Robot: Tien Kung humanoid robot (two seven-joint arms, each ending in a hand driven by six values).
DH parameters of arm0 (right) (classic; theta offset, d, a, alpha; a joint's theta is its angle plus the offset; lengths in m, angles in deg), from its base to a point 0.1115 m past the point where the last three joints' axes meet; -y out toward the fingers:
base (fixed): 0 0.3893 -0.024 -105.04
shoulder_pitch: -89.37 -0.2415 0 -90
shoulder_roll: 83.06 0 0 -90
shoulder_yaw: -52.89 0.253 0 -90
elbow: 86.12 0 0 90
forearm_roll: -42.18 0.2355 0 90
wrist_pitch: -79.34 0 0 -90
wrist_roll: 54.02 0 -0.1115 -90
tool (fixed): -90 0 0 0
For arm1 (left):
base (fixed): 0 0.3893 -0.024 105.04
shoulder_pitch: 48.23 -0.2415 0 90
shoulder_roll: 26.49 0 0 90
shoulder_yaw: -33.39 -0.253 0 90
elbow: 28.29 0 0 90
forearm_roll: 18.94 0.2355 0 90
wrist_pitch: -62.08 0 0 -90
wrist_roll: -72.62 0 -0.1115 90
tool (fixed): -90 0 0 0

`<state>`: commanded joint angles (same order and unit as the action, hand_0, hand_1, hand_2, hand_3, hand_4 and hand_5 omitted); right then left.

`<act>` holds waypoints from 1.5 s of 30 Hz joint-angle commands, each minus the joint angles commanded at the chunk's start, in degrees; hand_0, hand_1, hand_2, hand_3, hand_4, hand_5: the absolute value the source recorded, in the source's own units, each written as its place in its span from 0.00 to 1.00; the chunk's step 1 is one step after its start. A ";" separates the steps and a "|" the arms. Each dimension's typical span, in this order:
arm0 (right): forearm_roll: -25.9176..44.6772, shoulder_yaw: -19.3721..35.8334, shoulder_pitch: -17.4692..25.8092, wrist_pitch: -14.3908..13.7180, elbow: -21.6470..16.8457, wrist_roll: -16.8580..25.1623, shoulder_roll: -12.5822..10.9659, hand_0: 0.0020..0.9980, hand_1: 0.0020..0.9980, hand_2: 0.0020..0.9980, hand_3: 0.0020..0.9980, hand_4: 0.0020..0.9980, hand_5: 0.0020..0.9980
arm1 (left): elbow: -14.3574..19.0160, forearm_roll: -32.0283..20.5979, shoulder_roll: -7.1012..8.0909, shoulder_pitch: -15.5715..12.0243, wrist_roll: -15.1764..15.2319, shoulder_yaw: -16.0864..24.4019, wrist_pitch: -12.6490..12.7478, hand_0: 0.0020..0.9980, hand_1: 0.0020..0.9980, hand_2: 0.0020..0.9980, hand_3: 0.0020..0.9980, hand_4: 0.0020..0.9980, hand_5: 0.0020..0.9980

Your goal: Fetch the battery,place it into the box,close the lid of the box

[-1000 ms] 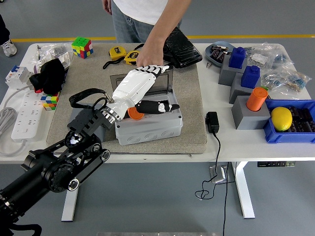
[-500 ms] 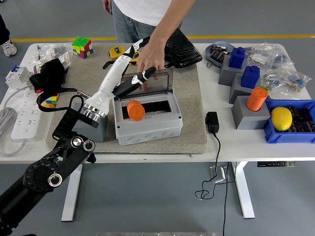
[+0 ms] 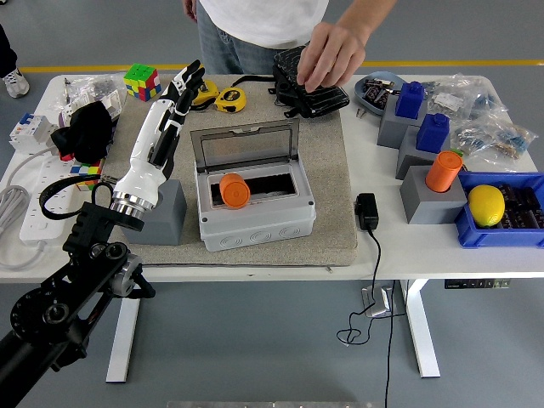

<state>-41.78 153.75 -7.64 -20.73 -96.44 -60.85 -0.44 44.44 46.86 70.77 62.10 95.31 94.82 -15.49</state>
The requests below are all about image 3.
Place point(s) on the white circuit breaker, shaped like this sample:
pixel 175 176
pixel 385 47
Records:
pixel 25 132

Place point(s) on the grey holder block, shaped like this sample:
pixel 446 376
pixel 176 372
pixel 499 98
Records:
pixel 410 163
pixel 391 132
pixel 170 221
pixel 429 208

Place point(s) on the dark printed battery cell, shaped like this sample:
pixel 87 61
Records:
pixel 381 98
pixel 373 88

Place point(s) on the black cloth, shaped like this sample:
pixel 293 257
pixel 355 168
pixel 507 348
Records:
pixel 87 132

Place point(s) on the black table control panel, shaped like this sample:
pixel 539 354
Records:
pixel 476 284

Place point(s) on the grey electrical box with lid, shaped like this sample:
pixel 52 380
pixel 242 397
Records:
pixel 255 229

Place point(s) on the white power strip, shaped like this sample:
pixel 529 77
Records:
pixel 38 221

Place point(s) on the small green part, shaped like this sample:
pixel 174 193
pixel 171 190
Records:
pixel 457 152

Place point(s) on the person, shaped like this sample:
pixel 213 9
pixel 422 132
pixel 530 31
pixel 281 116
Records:
pixel 255 21

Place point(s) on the grey-brown mat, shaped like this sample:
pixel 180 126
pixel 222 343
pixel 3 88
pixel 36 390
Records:
pixel 336 170

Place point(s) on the person's right hand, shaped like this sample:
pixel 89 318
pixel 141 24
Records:
pixel 190 8

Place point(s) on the yellow lemon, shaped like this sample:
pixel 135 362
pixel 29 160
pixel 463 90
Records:
pixel 486 206

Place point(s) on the large Rubik's cube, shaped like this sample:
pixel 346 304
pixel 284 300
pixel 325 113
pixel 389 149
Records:
pixel 142 83

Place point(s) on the orange cylinder battery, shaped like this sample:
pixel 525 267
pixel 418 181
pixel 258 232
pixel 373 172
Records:
pixel 442 172
pixel 236 193

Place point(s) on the blue-grey dish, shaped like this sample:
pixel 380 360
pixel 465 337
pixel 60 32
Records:
pixel 361 93

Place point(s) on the person's leg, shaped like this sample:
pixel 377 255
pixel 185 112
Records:
pixel 15 83

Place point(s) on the blue plastic bin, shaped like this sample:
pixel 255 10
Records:
pixel 501 238

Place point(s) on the black power adapter plug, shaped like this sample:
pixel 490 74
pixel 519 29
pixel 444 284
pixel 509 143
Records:
pixel 366 211

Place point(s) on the blue square battery block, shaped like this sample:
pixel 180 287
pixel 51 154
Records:
pixel 432 134
pixel 410 100

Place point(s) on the clear plastic parts bag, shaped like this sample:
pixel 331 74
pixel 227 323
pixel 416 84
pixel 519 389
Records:
pixel 491 106
pixel 450 100
pixel 98 87
pixel 497 140

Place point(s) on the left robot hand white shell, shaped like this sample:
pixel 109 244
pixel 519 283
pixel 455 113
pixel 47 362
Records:
pixel 146 144

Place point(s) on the black cylindrical capacitor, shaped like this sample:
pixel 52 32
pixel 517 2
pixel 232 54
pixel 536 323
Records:
pixel 531 200
pixel 511 194
pixel 518 222

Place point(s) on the person's left forearm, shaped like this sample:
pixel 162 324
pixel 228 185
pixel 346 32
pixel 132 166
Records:
pixel 365 17

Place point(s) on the white table leg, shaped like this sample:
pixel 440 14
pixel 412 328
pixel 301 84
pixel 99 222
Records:
pixel 121 340
pixel 421 340

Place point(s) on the yellow tape measure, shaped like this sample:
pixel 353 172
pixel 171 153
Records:
pixel 230 100
pixel 209 91

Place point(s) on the person's left hand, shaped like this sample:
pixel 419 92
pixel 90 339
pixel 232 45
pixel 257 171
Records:
pixel 333 55

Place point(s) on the small Rubik's cube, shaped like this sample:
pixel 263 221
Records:
pixel 85 174

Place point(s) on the glossy black pouch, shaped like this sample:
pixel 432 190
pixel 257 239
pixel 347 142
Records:
pixel 327 100

